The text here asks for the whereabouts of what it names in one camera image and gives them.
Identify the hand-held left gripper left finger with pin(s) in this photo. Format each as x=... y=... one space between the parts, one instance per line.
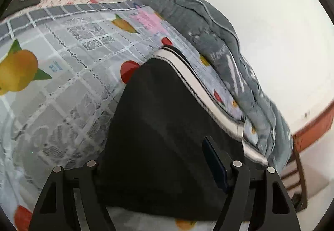
x=88 y=181

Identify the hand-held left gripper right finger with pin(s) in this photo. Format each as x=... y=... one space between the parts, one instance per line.
x=216 y=165

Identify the black pants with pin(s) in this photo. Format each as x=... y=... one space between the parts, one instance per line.
x=161 y=129

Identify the fruit print grey sheet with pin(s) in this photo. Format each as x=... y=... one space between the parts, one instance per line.
x=65 y=90

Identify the orange wooden door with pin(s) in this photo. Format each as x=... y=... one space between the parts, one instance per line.
x=318 y=129

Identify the dark smartphone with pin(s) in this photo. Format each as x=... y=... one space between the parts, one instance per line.
x=27 y=2

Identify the white wall switch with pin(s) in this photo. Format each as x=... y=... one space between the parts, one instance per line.
x=307 y=114

